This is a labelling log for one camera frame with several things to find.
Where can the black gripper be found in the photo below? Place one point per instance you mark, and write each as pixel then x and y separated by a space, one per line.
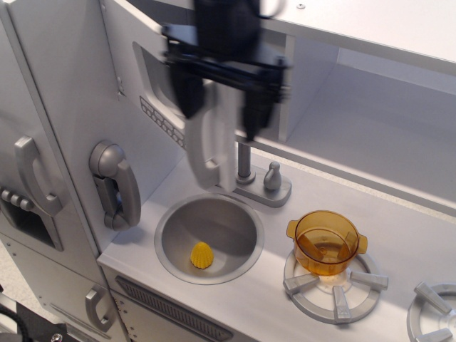
pixel 225 45

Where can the grey toy microwave door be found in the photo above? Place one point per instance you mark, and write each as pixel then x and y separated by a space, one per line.
pixel 137 47

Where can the grey toy faucet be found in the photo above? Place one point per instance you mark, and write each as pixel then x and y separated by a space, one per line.
pixel 267 187

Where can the round metal sink bowl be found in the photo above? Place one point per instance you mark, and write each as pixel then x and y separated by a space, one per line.
pixel 231 228

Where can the yellow toy corn piece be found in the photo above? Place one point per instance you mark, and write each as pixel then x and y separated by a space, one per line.
pixel 201 255

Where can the amber transparent toy pot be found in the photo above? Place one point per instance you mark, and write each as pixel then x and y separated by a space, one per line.
pixel 325 242

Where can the grey oven vent panel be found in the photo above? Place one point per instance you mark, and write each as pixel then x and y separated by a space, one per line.
pixel 174 312

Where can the grey stove burner grate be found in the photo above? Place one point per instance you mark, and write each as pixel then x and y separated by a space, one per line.
pixel 344 298

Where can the grey ice dispenser panel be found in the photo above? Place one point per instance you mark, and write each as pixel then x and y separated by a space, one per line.
pixel 23 215

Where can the grey toy wall phone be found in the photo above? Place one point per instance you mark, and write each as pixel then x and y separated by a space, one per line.
pixel 116 185

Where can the grey upper fridge handle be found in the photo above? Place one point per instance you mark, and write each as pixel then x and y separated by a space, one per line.
pixel 26 154

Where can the grey fridge handle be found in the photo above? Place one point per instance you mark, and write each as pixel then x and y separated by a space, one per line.
pixel 99 313
pixel 26 154

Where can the grey lower fridge handle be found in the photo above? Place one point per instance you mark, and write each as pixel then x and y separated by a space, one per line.
pixel 99 313

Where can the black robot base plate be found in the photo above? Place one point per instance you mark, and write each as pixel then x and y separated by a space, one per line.
pixel 38 328

